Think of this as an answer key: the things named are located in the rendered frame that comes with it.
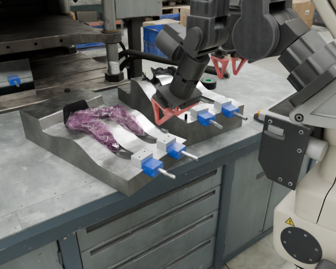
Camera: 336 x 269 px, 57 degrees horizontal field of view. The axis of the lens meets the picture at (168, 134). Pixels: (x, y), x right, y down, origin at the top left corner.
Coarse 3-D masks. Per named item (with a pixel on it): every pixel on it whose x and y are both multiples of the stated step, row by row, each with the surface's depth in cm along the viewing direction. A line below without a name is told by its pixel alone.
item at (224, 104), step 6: (216, 102) 108; (222, 102) 107; (228, 102) 108; (216, 108) 109; (222, 108) 107; (228, 108) 106; (234, 108) 106; (222, 114) 108; (228, 114) 105; (234, 114) 105; (240, 114) 103; (246, 120) 102
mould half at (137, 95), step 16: (144, 80) 122; (160, 80) 124; (128, 96) 130; (144, 96) 118; (208, 96) 120; (224, 96) 120; (144, 112) 122; (160, 112) 112; (240, 112) 113; (160, 128) 115; (176, 128) 106; (192, 128) 101; (208, 128) 106; (224, 128) 111; (192, 144) 105
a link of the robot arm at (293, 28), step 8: (272, 8) 52; (272, 16) 48; (280, 16) 50; (288, 16) 51; (280, 24) 48; (288, 24) 47; (296, 24) 49; (304, 24) 50; (280, 32) 48; (288, 32) 48; (296, 32) 47; (304, 32) 48; (280, 40) 49; (288, 40) 48; (296, 40) 48; (280, 48) 49; (272, 56) 51
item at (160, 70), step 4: (152, 68) 127; (156, 68) 128; (160, 68) 129; (168, 68) 132; (172, 68) 131; (152, 72) 124; (156, 72) 128; (160, 72) 129; (164, 72) 129; (168, 72) 129; (172, 72) 132; (144, 76) 125; (152, 80) 134; (156, 80) 124; (156, 84) 122; (160, 84) 122; (156, 88) 121; (204, 100) 118; (208, 100) 117; (212, 100) 116; (212, 104) 112; (180, 108) 110
